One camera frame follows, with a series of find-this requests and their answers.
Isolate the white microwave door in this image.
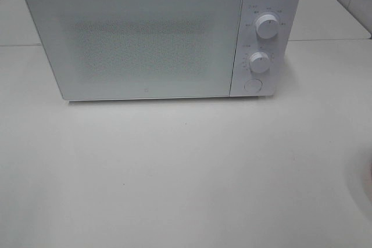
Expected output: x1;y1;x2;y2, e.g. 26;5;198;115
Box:
26;0;242;101

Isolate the lower white control knob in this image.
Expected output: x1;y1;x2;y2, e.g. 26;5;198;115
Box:
248;52;271;74

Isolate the white control knob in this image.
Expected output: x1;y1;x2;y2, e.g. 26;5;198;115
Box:
248;52;271;74
254;12;280;39

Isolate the upper white control knob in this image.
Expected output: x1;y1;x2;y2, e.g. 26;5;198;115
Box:
254;12;280;39

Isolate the round white door button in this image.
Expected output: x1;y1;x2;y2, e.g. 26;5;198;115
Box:
244;78;263;95

